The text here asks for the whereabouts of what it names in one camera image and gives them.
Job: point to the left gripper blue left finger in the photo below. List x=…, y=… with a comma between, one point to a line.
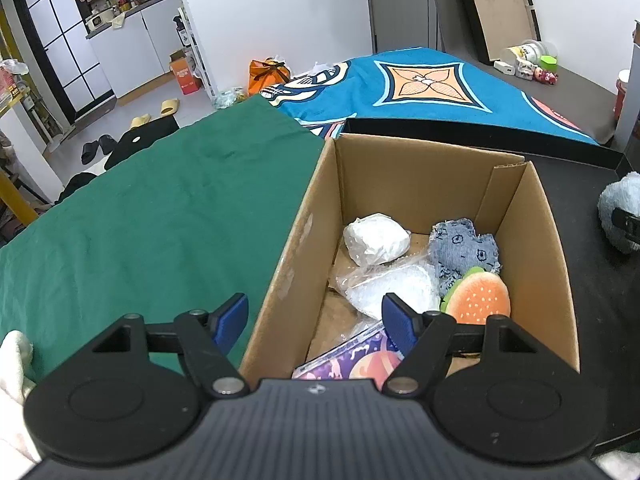
x=227, y=322

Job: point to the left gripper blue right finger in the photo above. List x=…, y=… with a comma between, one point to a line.
x=402, y=324

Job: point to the grey round plush toy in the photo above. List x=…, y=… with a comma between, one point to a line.
x=622, y=194

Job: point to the purple tissue pack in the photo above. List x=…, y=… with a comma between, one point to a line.
x=370, y=354

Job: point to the clear plastic bubble bag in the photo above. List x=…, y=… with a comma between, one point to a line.
x=413, y=280

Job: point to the orange burger plush toy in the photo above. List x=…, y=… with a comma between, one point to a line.
x=476, y=296

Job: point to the white soft ball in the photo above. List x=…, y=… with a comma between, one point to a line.
x=375, y=239

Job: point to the blue denim fabric piece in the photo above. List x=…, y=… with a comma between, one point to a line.
x=454, y=248

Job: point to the white desk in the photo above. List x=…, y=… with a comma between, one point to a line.
x=630, y=110

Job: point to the green cloth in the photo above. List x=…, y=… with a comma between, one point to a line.
x=184, y=224

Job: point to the red basket under desk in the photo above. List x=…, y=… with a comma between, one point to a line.
x=621, y=90

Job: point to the green cup on bench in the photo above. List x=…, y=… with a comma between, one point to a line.
x=548, y=62

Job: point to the white jar on bench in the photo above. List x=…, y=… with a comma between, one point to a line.
x=529, y=50

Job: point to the black slippers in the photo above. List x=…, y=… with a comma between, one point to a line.
x=106, y=144

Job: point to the yellow slipper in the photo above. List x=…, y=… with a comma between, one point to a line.
x=169, y=107
x=140, y=121

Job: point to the large brown framed board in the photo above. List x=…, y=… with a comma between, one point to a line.
x=497, y=24

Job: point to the blue patterned blanket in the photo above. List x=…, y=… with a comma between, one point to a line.
x=415, y=83

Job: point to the white cloth on lap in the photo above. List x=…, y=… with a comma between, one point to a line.
x=18, y=450

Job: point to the orange bag on floor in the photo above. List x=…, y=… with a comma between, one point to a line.
x=266, y=73

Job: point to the yellow side table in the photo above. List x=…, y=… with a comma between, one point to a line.
x=10, y=195

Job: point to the orange cardboard box on floor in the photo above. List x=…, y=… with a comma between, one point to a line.
x=184, y=69

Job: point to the white kitchen cabinet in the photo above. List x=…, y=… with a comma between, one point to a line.
x=138, y=52

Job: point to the grey bench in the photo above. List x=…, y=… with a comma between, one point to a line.
x=448, y=26

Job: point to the black framed glass door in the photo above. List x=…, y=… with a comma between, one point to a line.
x=57, y=35

